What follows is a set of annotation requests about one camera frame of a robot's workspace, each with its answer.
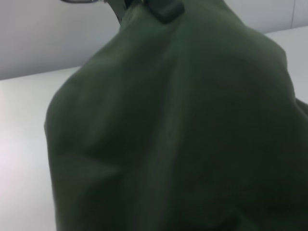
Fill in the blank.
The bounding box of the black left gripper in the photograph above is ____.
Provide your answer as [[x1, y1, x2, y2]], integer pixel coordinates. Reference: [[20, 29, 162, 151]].
[[106, 0, 186, 25]]

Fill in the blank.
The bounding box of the dark green FREE shirt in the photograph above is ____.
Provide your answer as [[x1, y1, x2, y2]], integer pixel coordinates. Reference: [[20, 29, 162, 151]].
[[43, 0, 308, 231]]

